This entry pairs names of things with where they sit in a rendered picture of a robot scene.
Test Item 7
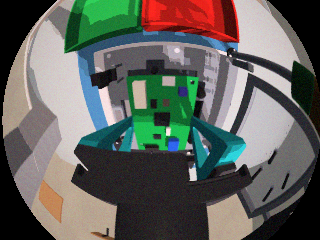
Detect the green circuit board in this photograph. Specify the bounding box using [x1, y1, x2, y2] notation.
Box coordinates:
[126, 75, 199, 151]

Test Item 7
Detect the red bin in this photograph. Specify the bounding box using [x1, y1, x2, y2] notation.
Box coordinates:
[141, 0, 239, 43]

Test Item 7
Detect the green open-top bin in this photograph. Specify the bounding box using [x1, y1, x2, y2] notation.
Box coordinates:
[64, 0, 143, 54]

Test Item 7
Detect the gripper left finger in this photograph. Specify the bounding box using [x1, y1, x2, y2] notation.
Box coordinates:
[78, 116, 134, 152]

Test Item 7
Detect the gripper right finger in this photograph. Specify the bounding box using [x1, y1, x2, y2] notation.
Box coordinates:
[190, 116, 246, 180]

